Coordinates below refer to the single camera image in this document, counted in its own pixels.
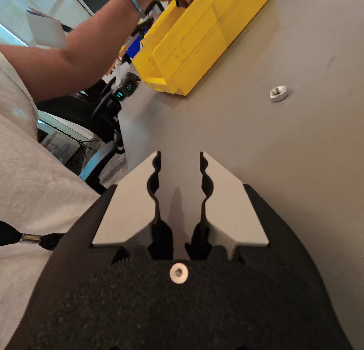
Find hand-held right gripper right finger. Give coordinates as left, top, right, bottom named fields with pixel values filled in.
left=200, top=151, right=269, bottom=261

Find grey desk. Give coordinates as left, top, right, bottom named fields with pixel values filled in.
left=117, top=0, right=364, bottom=350

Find silver hex nut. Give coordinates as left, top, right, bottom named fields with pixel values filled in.
left=269, top=86, right=289, bottom=103

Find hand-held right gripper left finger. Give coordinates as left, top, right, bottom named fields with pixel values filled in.
left=92, top=151, right=162, bottom=247

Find yellow plastic bin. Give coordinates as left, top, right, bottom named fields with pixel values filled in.
left=131, top=0, right=273, bottom=97

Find blue plastic bin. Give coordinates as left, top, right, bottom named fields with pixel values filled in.
left=126, top=33, right=143, bottom=59

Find person's left forearm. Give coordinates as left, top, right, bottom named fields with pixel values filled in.
left=0, top=0, right=144, bottom=104

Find black drawstring with metal tip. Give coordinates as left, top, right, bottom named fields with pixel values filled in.
left=0, top=221, right=66, bottom=251

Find black office chair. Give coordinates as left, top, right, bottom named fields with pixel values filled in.
left=36, top=78, right=126, bottom=157

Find person's light grey shirt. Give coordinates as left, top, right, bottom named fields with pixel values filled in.
left=0, top=51, right=103, bottom=350

